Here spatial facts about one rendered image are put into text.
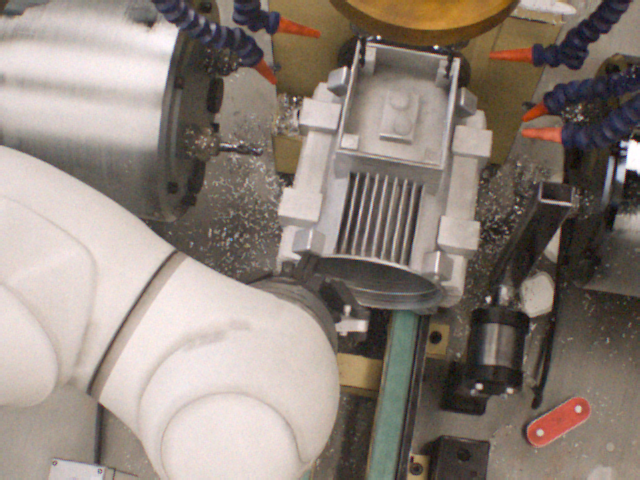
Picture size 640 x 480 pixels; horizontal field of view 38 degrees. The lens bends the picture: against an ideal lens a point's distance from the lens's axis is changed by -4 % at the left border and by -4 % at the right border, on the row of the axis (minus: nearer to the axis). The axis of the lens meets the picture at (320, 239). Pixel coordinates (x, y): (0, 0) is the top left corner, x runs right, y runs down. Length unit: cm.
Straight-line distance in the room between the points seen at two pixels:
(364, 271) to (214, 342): 56
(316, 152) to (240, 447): 53
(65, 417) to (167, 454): 71
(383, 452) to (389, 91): 38
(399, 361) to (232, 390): 59
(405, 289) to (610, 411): 33
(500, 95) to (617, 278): 27
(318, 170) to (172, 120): 15
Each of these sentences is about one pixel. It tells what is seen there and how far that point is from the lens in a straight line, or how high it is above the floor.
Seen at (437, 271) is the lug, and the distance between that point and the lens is 89.
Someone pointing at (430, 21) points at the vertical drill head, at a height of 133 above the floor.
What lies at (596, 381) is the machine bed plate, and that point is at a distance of 120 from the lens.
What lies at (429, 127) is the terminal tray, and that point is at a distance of 92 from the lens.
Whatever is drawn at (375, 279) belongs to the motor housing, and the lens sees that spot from 104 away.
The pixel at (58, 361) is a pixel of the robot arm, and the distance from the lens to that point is 52.
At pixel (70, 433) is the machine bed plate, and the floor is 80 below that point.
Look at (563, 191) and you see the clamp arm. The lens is 77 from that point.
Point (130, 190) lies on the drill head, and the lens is 95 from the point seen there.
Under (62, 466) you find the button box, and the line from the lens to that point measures 92.
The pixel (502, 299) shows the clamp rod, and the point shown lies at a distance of 96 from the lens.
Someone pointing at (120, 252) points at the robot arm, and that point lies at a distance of 53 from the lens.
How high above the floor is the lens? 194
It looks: 71 degrees down
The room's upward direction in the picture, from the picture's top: straight up
